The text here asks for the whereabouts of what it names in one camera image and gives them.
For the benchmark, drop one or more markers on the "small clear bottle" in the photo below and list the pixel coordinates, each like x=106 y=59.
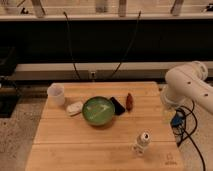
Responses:
x=141 y=143

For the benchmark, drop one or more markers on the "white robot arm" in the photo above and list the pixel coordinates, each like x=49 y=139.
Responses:
x=187 y=81

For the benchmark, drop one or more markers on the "green bowl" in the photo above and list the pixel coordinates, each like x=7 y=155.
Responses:
x=98 y=111

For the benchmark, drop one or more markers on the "red-brown toy figure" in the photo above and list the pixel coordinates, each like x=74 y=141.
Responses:
x=129 y=102

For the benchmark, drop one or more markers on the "black smartphone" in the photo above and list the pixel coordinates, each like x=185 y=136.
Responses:
x=119 y=109

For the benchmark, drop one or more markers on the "translucent plastic cup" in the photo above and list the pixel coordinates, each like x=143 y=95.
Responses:
x=55 y=93

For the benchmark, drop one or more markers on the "black box at left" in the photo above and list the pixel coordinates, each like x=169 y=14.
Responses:
x=9 y=94

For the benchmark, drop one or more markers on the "white wall outlet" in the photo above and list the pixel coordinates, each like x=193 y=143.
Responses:
x=92 y=75

